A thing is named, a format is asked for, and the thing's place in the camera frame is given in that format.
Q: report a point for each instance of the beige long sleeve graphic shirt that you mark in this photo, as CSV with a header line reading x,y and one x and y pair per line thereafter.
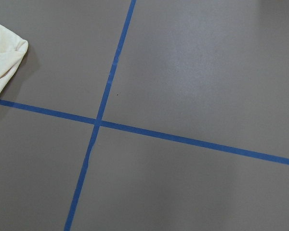
x,y
12,50

